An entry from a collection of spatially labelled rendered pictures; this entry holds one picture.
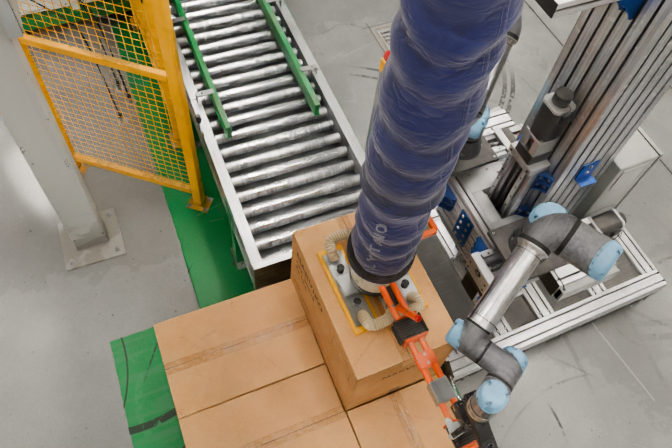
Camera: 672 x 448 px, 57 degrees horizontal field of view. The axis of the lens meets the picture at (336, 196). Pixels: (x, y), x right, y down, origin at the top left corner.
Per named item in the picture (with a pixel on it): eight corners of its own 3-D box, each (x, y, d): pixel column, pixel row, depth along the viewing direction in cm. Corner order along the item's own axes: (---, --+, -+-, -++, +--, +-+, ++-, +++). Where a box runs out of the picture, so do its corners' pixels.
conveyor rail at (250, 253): (136, -32, 389) (130, -59, 373) (145, -33, 391) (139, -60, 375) (253, 284, 279) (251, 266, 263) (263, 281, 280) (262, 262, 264)
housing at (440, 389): (424, 386, 195) (427, 382, 191) (443, 378, 197) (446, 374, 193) (435, 408, 192) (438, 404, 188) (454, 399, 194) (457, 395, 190)
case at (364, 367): (290, 277, 266) (292, 231, 233) (374, 248, 277) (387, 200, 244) (345, 410, 238) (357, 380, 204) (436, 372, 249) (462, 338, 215)
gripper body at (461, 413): (470, 397, 183) (481, 386, 173) (485, 425, 179) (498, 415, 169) (448, 408, 181) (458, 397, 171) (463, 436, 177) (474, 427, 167)
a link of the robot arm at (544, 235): (545, 192, 169) (441, 340, 166) (581, 214, 166) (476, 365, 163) (539, 201, 180) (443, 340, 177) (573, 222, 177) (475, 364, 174)
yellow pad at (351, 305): (316, 254, 228) (316, 248, 224) (340, 245, 231) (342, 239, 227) (354, 337, 213) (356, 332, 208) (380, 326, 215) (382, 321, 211)
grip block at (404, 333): (389, 326, 205) (392, 319, 200) (415, 315, 208) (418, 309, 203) (400, 349, 201) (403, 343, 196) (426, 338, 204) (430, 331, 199)
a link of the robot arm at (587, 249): (569, 219, 216) (579, 217, 165) (609, 243, 212) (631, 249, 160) (549, 247, 218) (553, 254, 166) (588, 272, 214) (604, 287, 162)
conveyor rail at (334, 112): (236, -50, 407) (235, -77, 391) (244, -52, 408) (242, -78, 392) (383, 241, 296) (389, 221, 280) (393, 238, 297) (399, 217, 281)
